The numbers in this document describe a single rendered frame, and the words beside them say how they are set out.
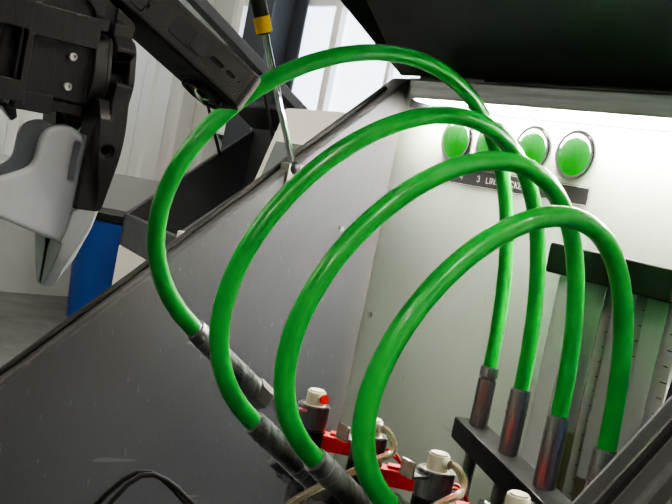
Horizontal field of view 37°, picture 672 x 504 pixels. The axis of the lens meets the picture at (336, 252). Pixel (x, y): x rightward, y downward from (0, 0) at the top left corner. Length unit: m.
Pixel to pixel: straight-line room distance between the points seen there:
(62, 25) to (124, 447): 0.68
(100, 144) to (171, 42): 0.08
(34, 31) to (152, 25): 0.07
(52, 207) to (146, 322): 0.56
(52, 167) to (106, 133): 0.04
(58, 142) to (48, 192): 0.03
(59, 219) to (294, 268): 0.65
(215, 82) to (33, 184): 0.12
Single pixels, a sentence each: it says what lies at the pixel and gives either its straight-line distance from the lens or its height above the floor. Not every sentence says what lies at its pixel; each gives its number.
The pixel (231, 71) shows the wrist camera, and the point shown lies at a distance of 0.61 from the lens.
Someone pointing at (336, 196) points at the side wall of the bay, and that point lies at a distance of 1.21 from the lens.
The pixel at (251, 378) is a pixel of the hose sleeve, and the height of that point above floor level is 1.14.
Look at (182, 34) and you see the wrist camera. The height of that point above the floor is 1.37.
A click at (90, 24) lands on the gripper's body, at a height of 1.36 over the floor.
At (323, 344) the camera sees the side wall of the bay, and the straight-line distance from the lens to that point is 1.24.
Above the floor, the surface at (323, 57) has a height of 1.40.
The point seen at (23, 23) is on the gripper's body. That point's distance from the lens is 0.55.
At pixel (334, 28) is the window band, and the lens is 7.06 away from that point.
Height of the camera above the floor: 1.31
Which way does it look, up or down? 4 degrees down
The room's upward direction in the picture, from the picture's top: 11 degrees clockwise
